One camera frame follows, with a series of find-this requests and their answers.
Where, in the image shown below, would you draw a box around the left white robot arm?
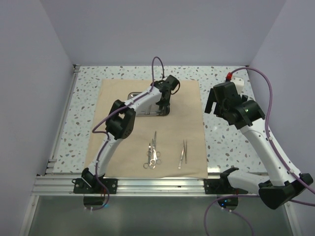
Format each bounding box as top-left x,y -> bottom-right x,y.
81,75 -> 180,193

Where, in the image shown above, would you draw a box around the small steel scissors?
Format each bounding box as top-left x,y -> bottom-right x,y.
143,144 -> 155,169

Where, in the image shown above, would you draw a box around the beige surgical drape cloth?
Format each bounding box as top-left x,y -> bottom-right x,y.
85,79 -> 208,178

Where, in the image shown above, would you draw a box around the aluminium mounting rail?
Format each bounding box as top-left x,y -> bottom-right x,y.
31,172 -> 268,197

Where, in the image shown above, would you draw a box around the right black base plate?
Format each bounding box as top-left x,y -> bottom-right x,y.
203,178 -> 248,195

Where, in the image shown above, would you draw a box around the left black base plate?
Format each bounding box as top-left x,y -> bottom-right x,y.
71,178 -> 118,194

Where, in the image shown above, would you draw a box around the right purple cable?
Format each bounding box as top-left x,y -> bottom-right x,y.
204,66 -> 315,236

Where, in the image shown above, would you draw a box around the steel hemostat forceps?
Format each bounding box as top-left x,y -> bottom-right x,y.
147,131 -> 160,157

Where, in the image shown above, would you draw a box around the steel scalpel handle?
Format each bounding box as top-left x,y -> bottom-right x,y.
145,105 -> 151,115

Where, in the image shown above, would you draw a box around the stainless steel instrument tray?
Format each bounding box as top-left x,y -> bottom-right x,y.
136,104 -> 167,117

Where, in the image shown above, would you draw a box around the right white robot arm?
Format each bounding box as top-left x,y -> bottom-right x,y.
205,78 -> 314,209

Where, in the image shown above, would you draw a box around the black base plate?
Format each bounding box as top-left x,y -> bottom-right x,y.
71,178 -> 118,194
203,178 -> 248,195

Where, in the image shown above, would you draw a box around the fine steel tweezers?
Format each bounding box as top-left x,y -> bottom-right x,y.
184,140 -> 188,164

